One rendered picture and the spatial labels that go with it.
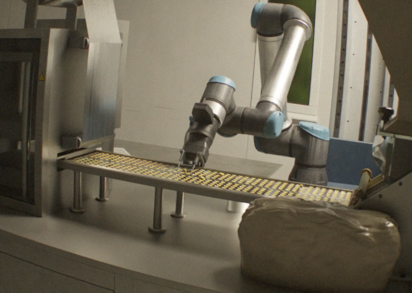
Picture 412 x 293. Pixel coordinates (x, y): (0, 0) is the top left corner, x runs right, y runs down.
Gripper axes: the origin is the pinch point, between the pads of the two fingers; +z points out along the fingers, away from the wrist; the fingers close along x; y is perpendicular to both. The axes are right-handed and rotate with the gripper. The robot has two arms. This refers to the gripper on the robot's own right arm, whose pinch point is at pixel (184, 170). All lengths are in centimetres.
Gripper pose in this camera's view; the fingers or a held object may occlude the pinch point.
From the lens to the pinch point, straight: 156.2
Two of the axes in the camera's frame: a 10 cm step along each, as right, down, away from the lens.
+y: 1.8, 5.9, 7.8
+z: -3.0, 7.9, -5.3
